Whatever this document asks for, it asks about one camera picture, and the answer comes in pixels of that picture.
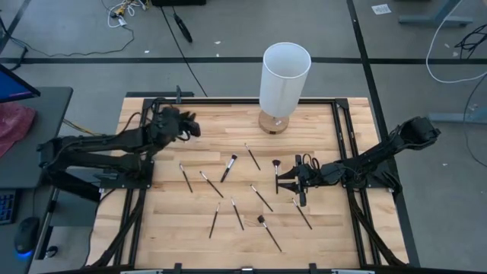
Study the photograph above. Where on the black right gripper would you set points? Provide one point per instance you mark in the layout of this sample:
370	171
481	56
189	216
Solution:
301	198

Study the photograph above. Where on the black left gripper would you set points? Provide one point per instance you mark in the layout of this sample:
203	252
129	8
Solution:
163	129

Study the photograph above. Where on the black fan-head makeup brush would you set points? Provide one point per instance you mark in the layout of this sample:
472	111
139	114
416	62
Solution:
276	171

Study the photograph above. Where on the thick black powder brush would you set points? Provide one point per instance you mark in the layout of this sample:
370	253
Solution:
228	168

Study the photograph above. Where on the black-bristle makeup brush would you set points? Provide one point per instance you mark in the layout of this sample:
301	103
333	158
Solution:
271	236

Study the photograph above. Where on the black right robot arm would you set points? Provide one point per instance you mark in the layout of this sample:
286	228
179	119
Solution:
380	154

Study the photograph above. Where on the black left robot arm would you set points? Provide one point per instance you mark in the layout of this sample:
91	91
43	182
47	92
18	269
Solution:
95	144

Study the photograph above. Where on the black elongated floor tool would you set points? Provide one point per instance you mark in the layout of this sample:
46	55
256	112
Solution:
183	28

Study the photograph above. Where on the white shade wooden base lamp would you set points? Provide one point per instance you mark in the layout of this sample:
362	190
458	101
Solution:
283	83

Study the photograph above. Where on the black box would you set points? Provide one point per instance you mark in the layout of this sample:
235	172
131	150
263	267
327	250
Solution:
179	2

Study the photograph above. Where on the dark grey desk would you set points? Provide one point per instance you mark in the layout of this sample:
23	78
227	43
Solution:
42	125

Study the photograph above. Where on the black desk leg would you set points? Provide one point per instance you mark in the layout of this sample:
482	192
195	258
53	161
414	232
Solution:
47	224

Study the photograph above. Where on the blue-grey desk foot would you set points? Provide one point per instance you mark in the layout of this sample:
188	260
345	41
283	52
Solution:
433	20
456	117

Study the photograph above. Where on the pink cloth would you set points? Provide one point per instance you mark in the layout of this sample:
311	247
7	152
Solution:
13	125

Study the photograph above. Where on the computer monitor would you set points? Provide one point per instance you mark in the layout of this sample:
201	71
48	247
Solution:
11	85

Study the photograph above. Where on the white paper sheet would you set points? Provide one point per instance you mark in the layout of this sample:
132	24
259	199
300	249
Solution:
381	9

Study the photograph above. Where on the black computer mouse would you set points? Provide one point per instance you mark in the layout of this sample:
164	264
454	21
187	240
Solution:
26	234

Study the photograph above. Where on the black keyboard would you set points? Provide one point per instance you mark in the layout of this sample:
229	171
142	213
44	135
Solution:
7	207

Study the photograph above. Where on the black aluminium table frame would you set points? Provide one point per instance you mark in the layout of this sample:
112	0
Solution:
247	101

